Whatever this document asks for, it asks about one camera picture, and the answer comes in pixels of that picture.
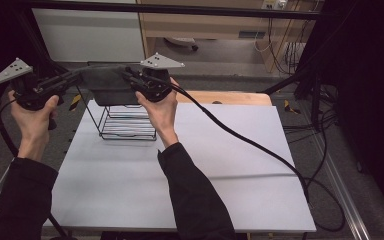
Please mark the person's right hand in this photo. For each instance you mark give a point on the person's right hand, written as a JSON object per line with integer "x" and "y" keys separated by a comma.
{"x": 161, "y": 116}

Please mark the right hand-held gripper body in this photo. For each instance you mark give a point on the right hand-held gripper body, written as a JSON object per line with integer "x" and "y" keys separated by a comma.
{"x": 156, "y": 83}

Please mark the light wooden desk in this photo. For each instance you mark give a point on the light wooden desk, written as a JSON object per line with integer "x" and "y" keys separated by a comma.
{"x": 206, "y": 25}

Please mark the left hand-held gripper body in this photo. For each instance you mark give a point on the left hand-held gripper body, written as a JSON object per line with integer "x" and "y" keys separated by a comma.
{"x": 30, "y": 93}

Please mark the white power strip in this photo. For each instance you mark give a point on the white power strip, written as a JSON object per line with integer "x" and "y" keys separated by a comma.
{"x": 274, "y": 4}

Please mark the black metal frame bar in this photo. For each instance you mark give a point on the black metal frame bar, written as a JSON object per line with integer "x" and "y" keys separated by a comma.
{"x": 213, "y": 11}

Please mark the white cabinet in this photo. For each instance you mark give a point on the white cabinet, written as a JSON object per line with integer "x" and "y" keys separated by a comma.
{"x": 86, "y": 36}

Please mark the white chair base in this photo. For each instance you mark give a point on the white chair base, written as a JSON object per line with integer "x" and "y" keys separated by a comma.
{"x": 183, "y": 41}

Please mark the wooden table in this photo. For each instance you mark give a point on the wooden table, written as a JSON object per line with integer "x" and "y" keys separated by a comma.
{"x": 233, "y": 98}

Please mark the black metal frame strut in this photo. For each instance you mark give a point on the black metal frame strut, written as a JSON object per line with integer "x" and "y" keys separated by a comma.
{"x": 46, "y": 56}
{"x": 308, "y": 86}

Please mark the person's left hand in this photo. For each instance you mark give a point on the person's left hand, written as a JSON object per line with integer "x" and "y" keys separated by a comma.
{"x": 35, "y": 126}

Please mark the dark grey towel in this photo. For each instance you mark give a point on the dark grey towel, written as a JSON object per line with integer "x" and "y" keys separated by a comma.
{"x": 108, "y": 85}

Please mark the yellow black tape piece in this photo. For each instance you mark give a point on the yellow black tape piece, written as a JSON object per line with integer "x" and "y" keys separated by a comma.
{"x": 290, "y": 107}
{"x": 75, "y": 102}

